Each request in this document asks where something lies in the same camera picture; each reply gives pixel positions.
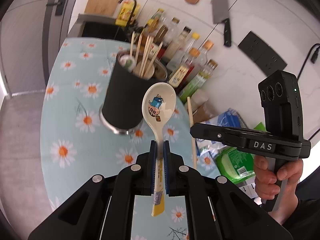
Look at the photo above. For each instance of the steel cleaver black handle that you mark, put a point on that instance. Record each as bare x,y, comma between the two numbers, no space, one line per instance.
220,10

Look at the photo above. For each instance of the cream spoon with blue cartoon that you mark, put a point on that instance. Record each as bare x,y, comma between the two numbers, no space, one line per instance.
158,106

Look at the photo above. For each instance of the black door handle lock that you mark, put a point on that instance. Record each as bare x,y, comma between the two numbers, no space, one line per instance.
59,6

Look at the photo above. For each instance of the black kitchen faucet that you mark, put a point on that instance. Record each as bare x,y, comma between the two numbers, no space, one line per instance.
120,2

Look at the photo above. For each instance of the cream spoon with pig picture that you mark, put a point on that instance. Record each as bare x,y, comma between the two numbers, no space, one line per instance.
149,72

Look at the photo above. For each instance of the yellow cap clear bottle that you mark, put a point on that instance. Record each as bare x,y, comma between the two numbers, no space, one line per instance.
186,47

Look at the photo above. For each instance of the person's right hand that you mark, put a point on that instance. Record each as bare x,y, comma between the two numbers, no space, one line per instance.
266,188

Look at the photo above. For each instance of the green sugar bag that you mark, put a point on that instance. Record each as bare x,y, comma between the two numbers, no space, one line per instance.
237,166

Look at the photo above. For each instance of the white spoon with green frog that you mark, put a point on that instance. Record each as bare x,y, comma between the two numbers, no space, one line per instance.
128,62

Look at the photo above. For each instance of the clear bottle orange cap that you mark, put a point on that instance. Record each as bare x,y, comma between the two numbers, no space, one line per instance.
203,58

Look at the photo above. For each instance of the green label oil bottle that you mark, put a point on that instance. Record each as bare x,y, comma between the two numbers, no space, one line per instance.
198,80

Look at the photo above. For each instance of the grey door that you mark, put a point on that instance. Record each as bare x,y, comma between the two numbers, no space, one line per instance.
31,37

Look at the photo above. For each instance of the black kitchen sink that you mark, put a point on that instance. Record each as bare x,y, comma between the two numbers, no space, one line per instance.
102,27

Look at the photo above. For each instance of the yellow oil jug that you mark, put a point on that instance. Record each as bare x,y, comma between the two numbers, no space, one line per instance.
125,12

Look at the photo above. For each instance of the horizontal bamboo chopstick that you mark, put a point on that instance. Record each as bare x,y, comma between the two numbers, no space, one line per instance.
132,42

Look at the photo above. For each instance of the blue white salt bag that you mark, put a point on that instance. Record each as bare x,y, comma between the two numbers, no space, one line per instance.
208,134

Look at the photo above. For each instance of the black wall power strip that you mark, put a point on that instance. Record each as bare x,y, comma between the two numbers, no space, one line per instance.
261,54

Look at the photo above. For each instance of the soy sauce bottle orange cap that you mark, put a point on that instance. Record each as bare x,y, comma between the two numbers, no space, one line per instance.
184,69

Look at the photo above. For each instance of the black cap pale bottle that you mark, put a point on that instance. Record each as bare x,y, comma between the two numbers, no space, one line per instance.
176,44

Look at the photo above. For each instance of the brown spice jar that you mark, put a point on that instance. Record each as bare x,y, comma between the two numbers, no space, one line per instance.
205,112

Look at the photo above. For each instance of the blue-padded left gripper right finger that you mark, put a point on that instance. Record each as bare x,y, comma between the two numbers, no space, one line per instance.
167,161

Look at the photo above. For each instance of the white spice jar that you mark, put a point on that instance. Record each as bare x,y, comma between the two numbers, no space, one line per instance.
197,99

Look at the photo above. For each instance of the black cylindrical utensil holder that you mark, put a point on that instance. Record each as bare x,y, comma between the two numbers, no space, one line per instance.
121,111

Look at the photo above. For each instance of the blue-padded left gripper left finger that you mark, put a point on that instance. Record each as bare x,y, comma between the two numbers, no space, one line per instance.
153,155

